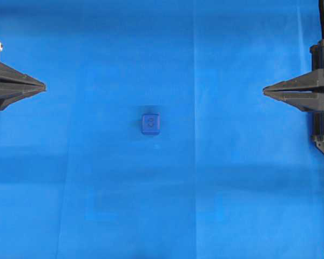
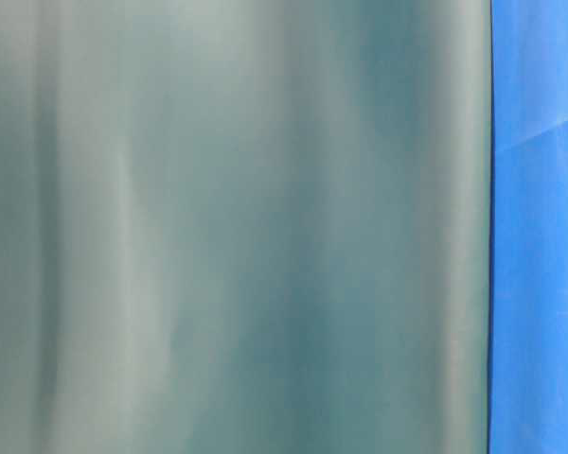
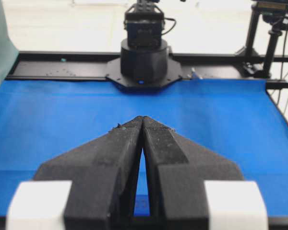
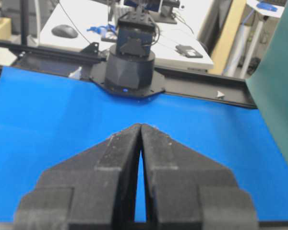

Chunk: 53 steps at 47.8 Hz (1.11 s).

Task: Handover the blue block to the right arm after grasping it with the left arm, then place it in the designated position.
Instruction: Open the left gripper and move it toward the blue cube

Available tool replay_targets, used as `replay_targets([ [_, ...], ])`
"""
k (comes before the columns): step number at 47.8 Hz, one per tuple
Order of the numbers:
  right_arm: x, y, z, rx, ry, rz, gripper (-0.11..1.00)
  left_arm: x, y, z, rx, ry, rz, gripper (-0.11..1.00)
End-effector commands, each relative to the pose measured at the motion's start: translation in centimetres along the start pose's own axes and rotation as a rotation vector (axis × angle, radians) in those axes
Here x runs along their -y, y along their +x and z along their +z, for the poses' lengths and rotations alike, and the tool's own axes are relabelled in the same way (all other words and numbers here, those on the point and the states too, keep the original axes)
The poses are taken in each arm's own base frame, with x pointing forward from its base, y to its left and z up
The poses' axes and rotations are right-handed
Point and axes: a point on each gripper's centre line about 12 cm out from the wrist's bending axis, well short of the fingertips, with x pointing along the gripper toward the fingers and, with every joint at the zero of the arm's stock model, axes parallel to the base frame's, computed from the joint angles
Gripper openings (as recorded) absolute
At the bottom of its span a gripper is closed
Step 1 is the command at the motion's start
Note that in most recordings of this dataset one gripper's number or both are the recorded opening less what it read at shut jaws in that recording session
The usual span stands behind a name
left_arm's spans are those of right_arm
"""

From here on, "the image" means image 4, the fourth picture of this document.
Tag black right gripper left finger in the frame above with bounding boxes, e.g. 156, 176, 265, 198
14, 124, 141, 230

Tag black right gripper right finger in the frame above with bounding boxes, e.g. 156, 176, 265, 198
141, 124, 258, 230

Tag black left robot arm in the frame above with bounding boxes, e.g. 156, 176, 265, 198
105, 0, 180, 90

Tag blue table mat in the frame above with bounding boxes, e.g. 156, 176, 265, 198
0, 67, 288, 222

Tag small white triangular piece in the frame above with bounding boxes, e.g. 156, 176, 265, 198
216, 91, 225, 98

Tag green backdrop sheet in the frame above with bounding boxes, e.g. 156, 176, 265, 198
246, 1, 288, 165

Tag black device on desk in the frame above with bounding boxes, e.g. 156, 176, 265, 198
176, 45, 203, 58

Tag black computer mouse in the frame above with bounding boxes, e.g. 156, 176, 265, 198
51, 24, 78, 39

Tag white desk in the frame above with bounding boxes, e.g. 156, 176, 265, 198
39, 0, 214, 70

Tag black aluminium frame rail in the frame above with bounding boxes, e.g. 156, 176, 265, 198
0, 41, 256, 109

